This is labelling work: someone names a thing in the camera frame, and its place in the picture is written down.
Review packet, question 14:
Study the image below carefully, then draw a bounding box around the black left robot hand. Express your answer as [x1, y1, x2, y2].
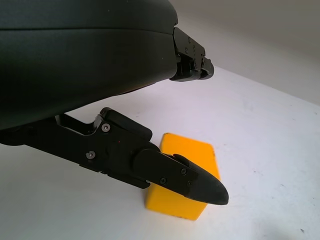
[0, 0, 230, 207]

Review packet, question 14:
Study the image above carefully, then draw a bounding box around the yellow wooden block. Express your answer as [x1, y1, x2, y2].
[144, 132, 221, 222]

